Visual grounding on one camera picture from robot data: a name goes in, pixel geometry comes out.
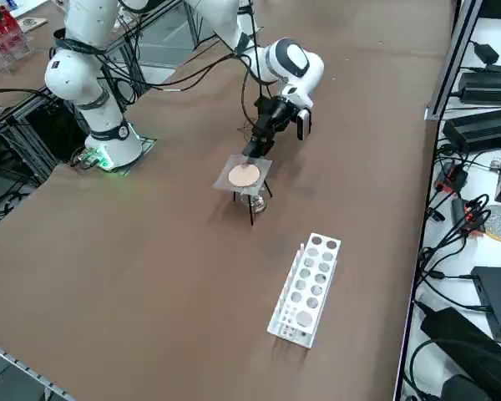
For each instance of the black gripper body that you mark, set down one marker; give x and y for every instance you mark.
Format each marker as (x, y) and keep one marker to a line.
(275, 113)

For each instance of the asbestos net with tan disc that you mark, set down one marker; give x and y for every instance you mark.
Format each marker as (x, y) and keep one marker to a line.
(243, 175)

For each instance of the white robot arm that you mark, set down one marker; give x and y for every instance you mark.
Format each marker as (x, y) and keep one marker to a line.
(71, 71)

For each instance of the white test tube rack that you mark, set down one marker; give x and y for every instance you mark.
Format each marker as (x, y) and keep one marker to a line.
(332, 246)

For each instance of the red clear acrylic rack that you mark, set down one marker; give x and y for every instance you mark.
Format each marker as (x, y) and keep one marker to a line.
(4, 42)

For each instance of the glass alcohol lamp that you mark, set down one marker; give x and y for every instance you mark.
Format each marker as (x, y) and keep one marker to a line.
(256, 204)

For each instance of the red and black power socket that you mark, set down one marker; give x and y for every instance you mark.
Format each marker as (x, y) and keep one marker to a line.
(453, 177)

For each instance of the flat black power brick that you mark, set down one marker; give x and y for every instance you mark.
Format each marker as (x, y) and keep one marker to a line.
(480, 127)
(490, 85)

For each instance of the small black charger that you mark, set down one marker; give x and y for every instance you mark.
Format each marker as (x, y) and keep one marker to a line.
(486, 52)

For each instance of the long black power adapter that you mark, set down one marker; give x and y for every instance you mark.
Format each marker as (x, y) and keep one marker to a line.
(463, 338)

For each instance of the black box with port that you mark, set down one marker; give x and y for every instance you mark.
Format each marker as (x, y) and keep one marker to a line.
(499, 296)

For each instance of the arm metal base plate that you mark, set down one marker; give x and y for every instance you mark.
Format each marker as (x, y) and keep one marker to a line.
(148, 144)

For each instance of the metal frame stand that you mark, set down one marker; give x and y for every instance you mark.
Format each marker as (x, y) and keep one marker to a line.
(167, 37)

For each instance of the aluminium profile post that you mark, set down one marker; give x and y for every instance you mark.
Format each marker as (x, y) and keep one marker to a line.
(455, 54)

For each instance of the black aluminium frame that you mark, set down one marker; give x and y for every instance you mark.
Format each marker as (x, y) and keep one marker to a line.
(33, 138)

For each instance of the aluminium table edge rail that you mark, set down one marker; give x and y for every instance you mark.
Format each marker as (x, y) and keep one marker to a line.
(21, 363)

